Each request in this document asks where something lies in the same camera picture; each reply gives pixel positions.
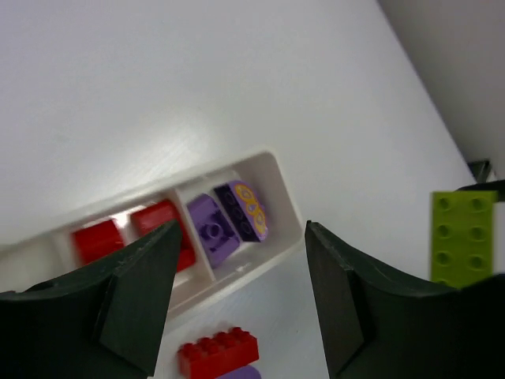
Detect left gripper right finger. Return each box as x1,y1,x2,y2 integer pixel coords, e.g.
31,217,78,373
305,221,504,378

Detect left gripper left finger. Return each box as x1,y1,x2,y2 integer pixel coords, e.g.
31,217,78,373
1,221,181,378

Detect red half-round lego brick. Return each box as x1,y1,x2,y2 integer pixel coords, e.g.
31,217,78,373
71,219,125,265

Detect white three-compartment tray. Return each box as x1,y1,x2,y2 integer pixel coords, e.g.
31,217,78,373
1,151,304,334

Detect red rectangular lego brick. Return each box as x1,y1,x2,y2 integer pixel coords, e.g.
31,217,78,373
177,327,260,379

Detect red curved lego brick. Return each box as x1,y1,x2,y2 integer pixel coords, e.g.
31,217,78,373
129,199,196,273

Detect lime green lego plate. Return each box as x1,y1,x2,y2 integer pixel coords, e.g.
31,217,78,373
430,190,497,288

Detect light purple round lego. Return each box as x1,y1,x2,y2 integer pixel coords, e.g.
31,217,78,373
218,365,262,379

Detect purple curved lego brick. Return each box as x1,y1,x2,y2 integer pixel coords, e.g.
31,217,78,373
187,193,241,268

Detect printed purple lego brick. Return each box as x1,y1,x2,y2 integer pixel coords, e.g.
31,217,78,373
213,180,268,242

